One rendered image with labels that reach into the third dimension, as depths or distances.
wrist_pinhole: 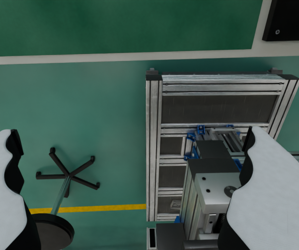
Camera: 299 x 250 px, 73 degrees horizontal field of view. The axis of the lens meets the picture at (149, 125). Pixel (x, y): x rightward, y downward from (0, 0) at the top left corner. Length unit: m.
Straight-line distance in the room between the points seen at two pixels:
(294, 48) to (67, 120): 1.34
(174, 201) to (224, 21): 1.43
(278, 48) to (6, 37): 0.64
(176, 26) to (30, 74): 1.13
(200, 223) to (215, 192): 0.10
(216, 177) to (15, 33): 0.57
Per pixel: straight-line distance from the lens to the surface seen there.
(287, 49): 0.63
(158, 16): 0.51
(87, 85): 1.39
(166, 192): 1.63
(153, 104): 1.15
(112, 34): 0.51
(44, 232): 1.49
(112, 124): 1.49
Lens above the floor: 1.25
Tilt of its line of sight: 58 degrees down
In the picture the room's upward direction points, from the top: 176 degrees clockwise
